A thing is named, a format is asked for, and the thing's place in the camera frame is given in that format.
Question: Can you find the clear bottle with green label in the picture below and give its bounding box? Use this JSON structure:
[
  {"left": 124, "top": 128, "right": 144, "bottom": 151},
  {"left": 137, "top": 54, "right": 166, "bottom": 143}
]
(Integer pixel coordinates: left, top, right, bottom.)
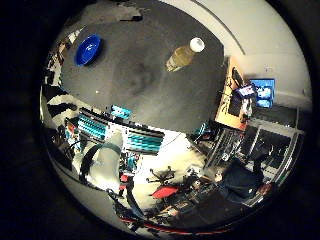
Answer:
[{"left": 165, "top": 37, "right": 206, "bottom": 73}]

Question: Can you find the white grey covered machine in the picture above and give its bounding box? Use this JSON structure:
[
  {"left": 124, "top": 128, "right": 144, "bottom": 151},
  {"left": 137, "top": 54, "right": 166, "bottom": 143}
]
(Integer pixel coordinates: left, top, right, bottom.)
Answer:
[{"left": 79, "top": 130, "right": 125, "bottom": 194}]

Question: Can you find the teal drawer storage rack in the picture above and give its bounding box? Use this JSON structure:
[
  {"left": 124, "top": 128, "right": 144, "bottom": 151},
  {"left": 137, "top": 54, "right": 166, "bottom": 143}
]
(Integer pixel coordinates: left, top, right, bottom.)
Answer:
[
  {"left": 77, "top": 107, "right": 108, "bottom": 142},
  {"left": 125, "top": 127, "right": 166, "bottom": 156}
]

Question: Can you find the red office chair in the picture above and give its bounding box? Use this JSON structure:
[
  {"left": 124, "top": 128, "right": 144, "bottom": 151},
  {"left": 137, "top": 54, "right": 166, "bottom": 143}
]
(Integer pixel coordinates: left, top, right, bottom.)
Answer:
[{"left": 145, "top": 165, "right": 183, "bottom": 201}]

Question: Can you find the blue plastic bowl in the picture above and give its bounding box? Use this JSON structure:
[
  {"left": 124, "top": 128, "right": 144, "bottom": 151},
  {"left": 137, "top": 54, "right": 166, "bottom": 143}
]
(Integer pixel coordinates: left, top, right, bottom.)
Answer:
[{"left": 73, "top": 33, "right": 104, "bottom": 67}]

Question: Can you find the person in dark clothes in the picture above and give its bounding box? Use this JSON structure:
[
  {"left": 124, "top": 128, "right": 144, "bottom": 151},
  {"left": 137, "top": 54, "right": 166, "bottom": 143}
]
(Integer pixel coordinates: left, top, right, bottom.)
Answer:
[{"left": 215, "top": 157, "right": 275, "bottom": 205}]

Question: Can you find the wooden desk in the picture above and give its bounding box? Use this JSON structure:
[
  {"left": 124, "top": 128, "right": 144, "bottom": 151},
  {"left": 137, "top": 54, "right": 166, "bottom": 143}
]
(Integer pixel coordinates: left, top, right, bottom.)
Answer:
[{"left": 214, "top": 55, "right": 252, "bottom": 132}]

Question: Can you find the blue lit computer monitor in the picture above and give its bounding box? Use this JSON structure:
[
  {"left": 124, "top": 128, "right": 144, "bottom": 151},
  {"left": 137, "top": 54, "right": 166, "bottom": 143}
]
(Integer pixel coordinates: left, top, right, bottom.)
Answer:
[{"left": 249, "top": 78, "right": 276, "bottom": 109}]

